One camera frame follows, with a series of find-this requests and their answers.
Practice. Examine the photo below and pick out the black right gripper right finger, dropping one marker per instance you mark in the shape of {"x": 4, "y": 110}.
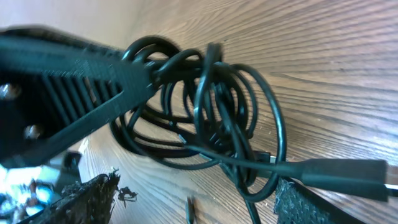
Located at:
{"x": 295, "y": 204}

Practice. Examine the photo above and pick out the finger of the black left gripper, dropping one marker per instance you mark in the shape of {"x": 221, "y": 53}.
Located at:
{"x": 56, "y": 89}

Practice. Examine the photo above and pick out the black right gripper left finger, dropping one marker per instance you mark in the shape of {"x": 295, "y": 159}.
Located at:
{"x": 89, "y": 202}

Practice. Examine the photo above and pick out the black USB cable blue plug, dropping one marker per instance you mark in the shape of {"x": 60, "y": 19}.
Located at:
{"x": 208, "y": 115}

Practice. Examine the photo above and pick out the black USB cable silver plug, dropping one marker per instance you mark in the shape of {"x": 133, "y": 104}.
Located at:
{"x": 256, "y": 179}

